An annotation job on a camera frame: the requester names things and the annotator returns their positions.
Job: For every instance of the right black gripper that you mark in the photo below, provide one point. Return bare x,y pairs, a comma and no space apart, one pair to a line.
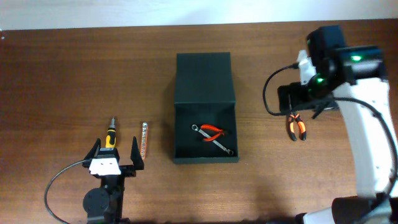
296,104

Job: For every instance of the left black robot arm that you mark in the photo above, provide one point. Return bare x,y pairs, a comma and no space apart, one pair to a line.
104,204

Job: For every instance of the silver ring wrench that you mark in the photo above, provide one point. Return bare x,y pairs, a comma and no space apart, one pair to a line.
215,142

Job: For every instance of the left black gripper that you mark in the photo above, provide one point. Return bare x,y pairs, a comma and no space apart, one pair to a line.
130,170

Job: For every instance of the black open gift box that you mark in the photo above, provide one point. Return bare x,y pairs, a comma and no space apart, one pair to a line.
204,94

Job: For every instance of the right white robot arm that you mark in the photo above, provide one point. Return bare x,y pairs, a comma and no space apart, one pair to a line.
353,80

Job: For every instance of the small red cutting pliers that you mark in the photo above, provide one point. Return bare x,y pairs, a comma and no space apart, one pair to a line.
213,132

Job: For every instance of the yellow black screwdriver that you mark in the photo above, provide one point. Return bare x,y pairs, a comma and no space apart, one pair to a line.
111,134

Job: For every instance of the orange bit holder strip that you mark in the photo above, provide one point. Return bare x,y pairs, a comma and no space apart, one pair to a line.
144,140

